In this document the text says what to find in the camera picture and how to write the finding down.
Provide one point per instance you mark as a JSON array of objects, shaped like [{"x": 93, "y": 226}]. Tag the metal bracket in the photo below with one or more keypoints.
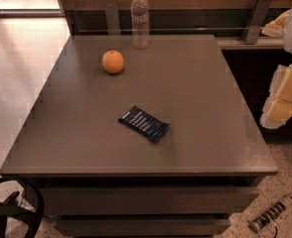
[
  {"x": 251, "y": 33},
  {"x": 112, "y": 17}
]

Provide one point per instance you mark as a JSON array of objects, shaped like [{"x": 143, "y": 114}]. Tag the orange fruit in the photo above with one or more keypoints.
[{"x": 113, "y": 62}]

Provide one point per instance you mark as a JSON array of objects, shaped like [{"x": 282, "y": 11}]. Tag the right metal bracket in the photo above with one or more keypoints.
[{"x": 251, "y": 33}]

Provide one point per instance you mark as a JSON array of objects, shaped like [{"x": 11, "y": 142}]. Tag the left metal bracket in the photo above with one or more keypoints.
[{"x": 112, "y": 17}]

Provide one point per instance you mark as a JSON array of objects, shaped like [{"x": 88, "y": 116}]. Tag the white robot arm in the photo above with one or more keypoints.
[{"x": 281, "y": 27}]

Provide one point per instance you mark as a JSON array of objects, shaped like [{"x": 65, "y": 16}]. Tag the blue rxbar blueberry bar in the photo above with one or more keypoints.
[{"x": 145, "y": 124}]

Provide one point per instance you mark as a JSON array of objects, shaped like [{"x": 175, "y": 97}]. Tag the clear plastic water bottle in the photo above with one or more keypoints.
[{"x": 140, "y": 24}]

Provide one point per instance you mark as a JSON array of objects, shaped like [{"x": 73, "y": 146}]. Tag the grey cabinet drawers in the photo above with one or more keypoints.
[{"x": 145, "y": 211}]

